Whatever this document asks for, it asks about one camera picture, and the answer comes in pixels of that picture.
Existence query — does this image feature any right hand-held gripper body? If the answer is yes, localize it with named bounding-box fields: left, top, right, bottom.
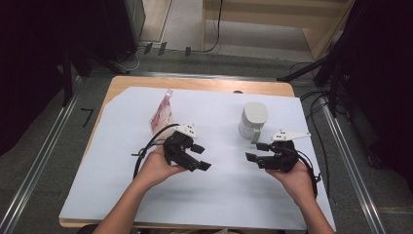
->
left=259, top=129, right=311, bottom=174

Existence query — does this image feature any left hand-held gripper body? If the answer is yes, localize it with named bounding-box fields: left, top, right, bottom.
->
left=164, top=124, right=199, bottom=170

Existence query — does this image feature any red and white pouch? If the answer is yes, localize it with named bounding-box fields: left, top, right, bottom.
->
left=149, top=89, right=175, bottom=143

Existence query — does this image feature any white lidded container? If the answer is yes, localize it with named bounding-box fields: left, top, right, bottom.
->
left=238, top=101, right=270, bottom=145

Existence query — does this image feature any person's right hand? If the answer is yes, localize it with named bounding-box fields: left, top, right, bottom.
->
left=265, top=161, right=315, bottom=206

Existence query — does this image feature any person's left hand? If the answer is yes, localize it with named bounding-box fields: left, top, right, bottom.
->
left=133, top=146, right=188, bottom=192

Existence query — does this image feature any white paper sheet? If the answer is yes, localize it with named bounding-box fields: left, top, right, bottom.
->
left=58, top=86, right=337, bottom=232

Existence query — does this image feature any black tripod stand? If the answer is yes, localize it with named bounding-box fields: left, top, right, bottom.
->
left=276, top=48, right=346, bottom=119

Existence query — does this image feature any black metal stand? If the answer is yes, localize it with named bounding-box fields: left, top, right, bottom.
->
left=60, top=42, right=126, bottom=107

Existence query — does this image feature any black curtain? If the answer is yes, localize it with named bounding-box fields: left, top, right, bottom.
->
left=0, top=0, right=110, bottom=158
left=334, top=0, right=413, bottom=184

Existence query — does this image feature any dark grey cabinet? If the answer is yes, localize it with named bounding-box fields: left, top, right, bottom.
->
left=100, top=0, right=146, bottom=63

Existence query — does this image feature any light wooden shelf unit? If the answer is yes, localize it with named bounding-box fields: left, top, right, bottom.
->
left=201, top=0, right=356, bottom=61

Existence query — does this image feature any left hand-held gripper cable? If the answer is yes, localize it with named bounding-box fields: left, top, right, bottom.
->
left=131, top=122, right=180, bottom=180

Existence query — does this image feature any metal floor rail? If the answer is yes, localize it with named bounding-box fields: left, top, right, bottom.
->
left=319, top=97, right=388, bottom=234
left=0, top=76, right=83, bottom=234

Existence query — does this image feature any white floor cable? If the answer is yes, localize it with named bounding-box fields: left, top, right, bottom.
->
left=114, top=46, right=145, bottom=74

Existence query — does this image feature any black hanging cable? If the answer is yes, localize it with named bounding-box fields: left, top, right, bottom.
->
left=201, top=0, right=225, bottom=54

